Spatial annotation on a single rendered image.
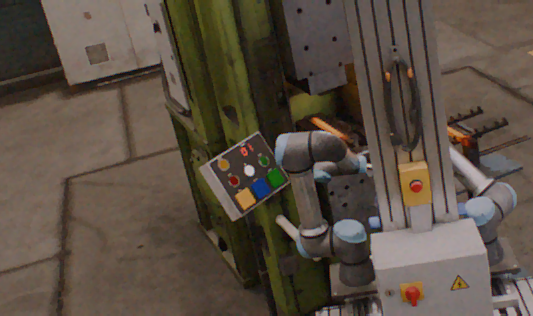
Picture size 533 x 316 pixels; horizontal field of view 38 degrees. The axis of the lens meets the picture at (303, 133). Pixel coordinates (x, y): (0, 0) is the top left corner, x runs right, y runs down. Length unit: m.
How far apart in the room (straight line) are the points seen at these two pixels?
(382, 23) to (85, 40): 6.90
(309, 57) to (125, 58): 5.56
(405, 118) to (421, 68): 0.17
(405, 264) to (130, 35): 6.88
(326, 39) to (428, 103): 1.34
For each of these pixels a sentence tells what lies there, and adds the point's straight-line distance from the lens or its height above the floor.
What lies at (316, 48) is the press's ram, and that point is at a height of 1.49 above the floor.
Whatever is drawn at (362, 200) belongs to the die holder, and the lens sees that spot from 3.91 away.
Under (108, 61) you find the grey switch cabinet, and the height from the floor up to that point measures 0.27.
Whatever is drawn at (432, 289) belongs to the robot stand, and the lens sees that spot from 2.43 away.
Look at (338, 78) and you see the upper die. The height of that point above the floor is 1.31.
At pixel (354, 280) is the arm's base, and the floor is 0.85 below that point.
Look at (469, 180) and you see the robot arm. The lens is 3.08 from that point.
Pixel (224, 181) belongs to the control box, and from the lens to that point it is 3.38.
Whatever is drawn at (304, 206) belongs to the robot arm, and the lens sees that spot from 2.89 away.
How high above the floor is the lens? 2.56
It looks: 23 degrees down
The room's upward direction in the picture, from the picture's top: 12 degrees counter-clockwise
